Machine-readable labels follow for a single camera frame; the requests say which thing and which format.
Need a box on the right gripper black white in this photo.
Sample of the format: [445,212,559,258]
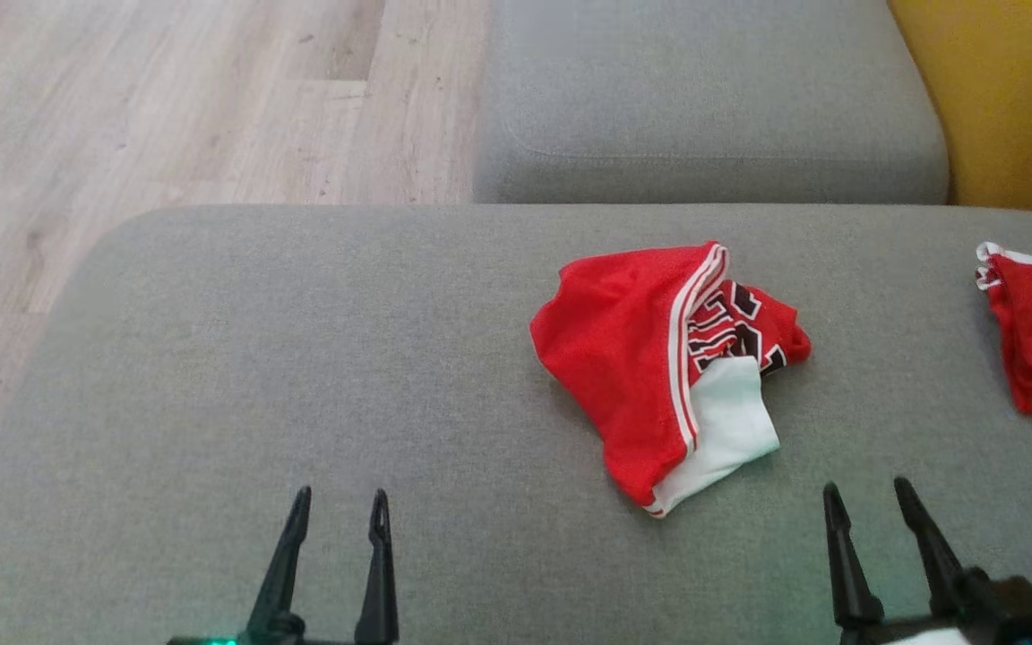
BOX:
[822,477,1032,645]

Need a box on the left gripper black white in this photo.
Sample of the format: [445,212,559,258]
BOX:
[167,486,402,645]

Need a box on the red jersey with black print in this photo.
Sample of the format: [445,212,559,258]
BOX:
[529,240,813,520]

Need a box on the large grey sofa seat cushion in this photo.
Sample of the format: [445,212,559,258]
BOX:
[0,204,1032,645]

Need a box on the yellow fabric surface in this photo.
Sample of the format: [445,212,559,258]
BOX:
[888,0,1032,221]

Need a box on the small grey sofa cushion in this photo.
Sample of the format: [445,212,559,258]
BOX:
[473,0,951,206]

